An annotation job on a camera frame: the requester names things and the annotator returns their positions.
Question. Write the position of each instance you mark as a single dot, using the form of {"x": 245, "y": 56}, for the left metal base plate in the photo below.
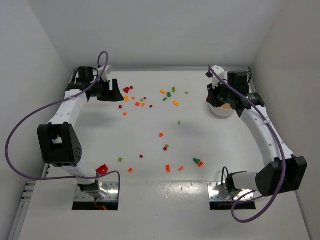
{"x": 102, "y": 191}

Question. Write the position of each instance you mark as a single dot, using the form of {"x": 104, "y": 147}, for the white divided bowl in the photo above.
{"x": 224, "y": 111}

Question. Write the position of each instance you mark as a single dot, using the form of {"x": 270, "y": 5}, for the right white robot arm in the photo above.
{"x": 283, "y": 171}

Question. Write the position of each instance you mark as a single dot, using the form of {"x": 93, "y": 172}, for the metal base plate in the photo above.
{"x": 102, "y": 191}
{"x": 217, "y": 192}

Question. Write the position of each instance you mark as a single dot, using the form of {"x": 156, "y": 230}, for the red lego cluster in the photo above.
{"x": 127, "y": 89}

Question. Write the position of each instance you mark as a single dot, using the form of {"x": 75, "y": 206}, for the dark green wedge lego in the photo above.
{"x": 196, "y": 160}

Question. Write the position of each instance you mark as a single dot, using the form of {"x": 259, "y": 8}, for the orange double lego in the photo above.
{"x": 168, "y": 168}

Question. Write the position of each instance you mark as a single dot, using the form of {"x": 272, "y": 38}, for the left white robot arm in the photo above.
{"x": 59, "y": 144}

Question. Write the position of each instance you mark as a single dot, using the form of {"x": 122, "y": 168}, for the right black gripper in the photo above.
{"x": 215, "y": 95}

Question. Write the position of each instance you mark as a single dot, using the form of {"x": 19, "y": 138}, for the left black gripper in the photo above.
{"x": 105, "y": 90}

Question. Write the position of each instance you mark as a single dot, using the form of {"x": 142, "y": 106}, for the red arch lego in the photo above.
{"x": 102, "y": 170}

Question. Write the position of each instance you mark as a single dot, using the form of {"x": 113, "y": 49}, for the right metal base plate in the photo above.
{"x": 217, "y": 192}

